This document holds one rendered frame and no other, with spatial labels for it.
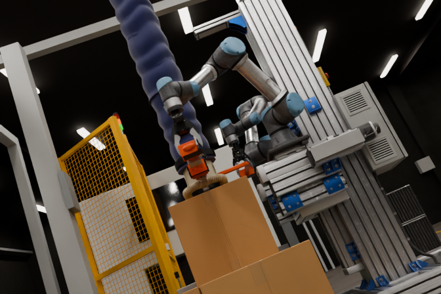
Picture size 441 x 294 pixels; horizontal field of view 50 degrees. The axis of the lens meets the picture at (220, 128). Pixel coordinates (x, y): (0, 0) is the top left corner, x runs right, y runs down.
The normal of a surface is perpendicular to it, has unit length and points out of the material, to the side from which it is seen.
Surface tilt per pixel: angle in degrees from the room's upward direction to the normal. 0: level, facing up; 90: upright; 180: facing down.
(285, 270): 90
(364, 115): 90
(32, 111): 90
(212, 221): 90
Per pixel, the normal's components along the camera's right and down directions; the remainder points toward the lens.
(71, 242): 0.01, -0.33
